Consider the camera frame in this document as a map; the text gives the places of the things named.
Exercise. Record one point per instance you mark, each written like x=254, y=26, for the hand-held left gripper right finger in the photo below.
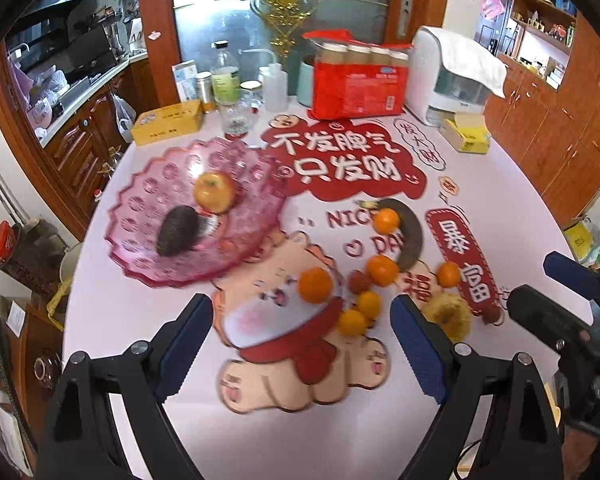
x=422, y=350

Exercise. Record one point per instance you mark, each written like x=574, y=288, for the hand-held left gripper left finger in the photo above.
x=180, y=355

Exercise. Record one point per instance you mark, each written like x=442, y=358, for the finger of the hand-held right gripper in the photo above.
x=545, y=310
x=572, y=269

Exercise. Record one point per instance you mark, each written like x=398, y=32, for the yellow pear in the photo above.
x=450, y=316

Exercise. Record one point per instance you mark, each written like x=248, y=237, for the orange tangerine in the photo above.
x=449, y=274
x=316, y=285
x=383, y=270
x=386, y=221
x=351, y=322
x=369, y=305

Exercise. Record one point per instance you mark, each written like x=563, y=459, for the overripe brown banana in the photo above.
x=413, y=240

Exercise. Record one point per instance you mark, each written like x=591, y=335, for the dark avocado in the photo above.
x=176, y=232

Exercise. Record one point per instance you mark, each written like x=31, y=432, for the pink glass fruit plate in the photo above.
x=145, y=210

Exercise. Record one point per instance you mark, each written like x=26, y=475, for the red yellow apple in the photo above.
x=214, y=192

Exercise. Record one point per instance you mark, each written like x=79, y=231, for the red lychee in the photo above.
x=359, y=281
x=492, y=317

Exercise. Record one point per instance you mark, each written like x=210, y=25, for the white enamel pot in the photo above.
x=72, y=262

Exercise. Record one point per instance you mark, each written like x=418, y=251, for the wooden side cabinet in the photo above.
x=565, y=125

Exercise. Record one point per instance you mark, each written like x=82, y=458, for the small yellow box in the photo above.
x=466, y=134

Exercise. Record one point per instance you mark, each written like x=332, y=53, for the red lidded jar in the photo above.
x=5, y=247

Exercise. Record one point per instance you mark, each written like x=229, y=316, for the cooking oil bottle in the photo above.
x=115, y=157

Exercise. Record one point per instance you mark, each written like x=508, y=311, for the red coaster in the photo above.
x=236, y=134

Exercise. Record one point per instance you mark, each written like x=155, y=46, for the white towel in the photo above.
x=472, y=62

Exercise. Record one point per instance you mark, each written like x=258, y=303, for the wooden kitchen base cabinet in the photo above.
x=75, y=150

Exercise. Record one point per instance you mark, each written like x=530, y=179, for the white water dispenser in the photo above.
x=427, y=90

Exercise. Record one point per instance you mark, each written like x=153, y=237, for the yellow tin box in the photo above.
x=167, y=122

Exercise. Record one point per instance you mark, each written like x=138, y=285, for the hanging plastic bag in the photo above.
x=124, y=117

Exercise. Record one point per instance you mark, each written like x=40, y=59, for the clear drinking glass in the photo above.
x=237, y=117

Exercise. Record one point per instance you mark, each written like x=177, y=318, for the wooden shelf unit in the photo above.
x=540, y=25

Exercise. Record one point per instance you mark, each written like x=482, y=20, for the silver metal can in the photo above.
x=204, y=87

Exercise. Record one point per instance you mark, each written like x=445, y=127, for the red pack of bottles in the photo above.
x=360, y=87

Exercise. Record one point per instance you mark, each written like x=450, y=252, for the small lidded jar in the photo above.
x=252, y=95

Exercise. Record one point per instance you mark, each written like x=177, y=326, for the white blue carton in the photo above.
x=184, y=80

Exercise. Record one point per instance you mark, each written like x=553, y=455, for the clear bottle with black cap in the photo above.
x=226, y=77

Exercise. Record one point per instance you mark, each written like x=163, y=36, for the white squeeze bottle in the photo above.
x=272, y=87

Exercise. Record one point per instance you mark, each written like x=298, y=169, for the teal canister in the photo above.
x=306, y=82

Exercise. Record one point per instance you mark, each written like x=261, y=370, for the frosted glass door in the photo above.
x=215, y=0

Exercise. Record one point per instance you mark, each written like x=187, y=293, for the range hood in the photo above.
x=55, y=2

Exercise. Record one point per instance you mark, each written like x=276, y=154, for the red wall decoration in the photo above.
x=492, y=6

